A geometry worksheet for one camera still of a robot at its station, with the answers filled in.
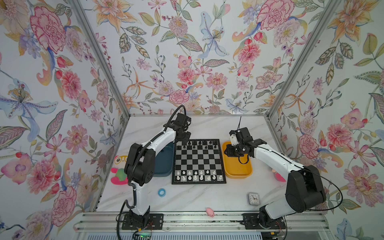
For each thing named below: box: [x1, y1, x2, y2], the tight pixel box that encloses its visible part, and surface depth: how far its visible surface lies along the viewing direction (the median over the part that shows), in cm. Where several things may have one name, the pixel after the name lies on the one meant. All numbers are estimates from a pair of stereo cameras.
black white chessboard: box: [171, 139, 227, 185], surface depth 95 cm
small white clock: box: [248, 192, 261, 205], surface depth 81 cm
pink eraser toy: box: [206, 207, 215, 218], surface depth 78 cm
